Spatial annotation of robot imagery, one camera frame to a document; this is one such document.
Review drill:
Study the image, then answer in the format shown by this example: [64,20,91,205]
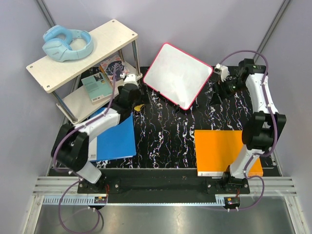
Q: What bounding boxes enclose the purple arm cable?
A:
[219,50,278,212]
[52,63,126,231]

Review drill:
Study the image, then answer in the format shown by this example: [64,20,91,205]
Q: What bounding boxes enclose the light blue headphones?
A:
[42,25,94,62]

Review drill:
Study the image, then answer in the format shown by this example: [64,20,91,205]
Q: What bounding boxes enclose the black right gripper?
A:
[208,77,247,107]

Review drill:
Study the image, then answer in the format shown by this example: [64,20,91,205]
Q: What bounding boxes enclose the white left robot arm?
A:
[51,83,141,193]

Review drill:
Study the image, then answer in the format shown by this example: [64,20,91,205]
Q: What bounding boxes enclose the pink framed whiteboard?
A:
[143,43,213,110]

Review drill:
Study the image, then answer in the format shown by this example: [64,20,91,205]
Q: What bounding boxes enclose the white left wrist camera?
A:
[122,73,138,86]

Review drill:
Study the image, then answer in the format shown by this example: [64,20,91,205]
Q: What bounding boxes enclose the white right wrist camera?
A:
[214,63,230,82]

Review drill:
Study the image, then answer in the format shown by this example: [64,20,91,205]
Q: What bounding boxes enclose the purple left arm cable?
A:
[52,63,126,231]

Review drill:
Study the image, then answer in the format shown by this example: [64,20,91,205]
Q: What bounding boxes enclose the orange book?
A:
[194,129,264,177]

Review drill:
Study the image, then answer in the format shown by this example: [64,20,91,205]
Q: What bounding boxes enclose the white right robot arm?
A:
[207,58,287,195]

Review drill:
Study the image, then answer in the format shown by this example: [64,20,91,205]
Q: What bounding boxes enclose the blue folder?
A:
[88,115,137,161]

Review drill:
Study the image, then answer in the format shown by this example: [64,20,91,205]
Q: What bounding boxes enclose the teal paperback book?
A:
[81,72,113,104]

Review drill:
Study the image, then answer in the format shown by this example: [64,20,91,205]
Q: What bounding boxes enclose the yellow whiteboard eraser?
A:
[134,104,145,112]

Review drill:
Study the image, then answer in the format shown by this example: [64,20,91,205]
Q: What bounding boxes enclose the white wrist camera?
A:
[122,73,138,86]
[214,63,230,82]

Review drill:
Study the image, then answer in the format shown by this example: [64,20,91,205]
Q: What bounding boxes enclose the Little Women book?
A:
[100,55,130,87]

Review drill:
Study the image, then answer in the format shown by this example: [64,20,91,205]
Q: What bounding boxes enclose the white two-tier shelf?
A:
[26,19,142,124]

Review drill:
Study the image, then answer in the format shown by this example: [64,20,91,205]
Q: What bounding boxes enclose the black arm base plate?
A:
[78,175,250,195]

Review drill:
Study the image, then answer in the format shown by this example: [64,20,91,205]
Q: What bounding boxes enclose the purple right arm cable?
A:
[219,50,278,212]

